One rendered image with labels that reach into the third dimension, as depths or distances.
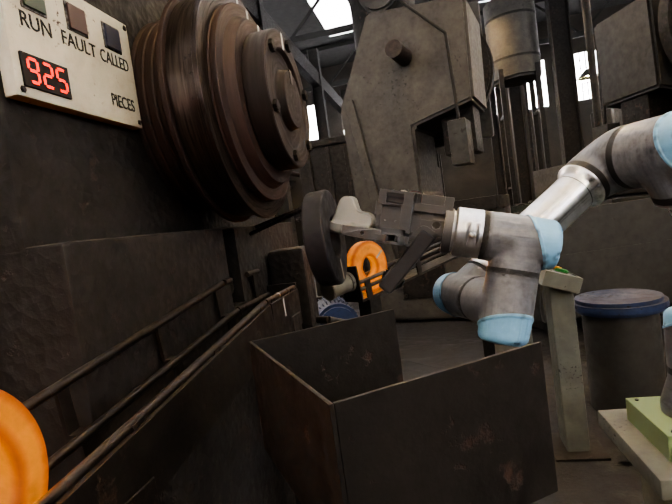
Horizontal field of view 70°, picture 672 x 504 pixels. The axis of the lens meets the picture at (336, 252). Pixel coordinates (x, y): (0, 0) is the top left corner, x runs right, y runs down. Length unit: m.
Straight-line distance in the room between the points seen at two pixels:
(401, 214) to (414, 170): 2.94
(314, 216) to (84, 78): 0.40
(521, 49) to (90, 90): 9.29
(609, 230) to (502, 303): 2.48
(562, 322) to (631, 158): 0.85
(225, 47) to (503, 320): 0.66
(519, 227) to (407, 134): 3.00
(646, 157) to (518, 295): 0.33
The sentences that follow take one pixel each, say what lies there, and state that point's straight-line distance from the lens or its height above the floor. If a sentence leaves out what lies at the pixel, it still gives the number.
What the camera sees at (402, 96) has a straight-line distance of 3.76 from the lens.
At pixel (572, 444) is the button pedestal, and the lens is 1.84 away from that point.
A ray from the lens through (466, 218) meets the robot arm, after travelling 0.73.
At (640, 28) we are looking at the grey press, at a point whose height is 1.94.
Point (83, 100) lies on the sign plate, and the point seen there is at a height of 1.08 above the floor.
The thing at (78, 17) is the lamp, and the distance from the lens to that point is 0.88.
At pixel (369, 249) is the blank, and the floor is 0.76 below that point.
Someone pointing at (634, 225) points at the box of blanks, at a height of 0.60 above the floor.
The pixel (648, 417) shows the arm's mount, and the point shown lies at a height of 0.35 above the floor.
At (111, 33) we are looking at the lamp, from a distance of 0.94.
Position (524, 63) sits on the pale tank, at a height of 3.20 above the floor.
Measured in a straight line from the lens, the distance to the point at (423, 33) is 3.81.
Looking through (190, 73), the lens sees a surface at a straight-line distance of 0.89.
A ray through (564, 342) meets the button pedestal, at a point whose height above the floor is 0.37.
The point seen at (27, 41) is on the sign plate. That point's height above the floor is 1.14.
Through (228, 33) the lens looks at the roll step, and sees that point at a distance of 0.98.
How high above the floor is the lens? 0.85
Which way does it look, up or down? 3 degrees down
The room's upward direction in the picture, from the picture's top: 8 degrees counter-clockwise
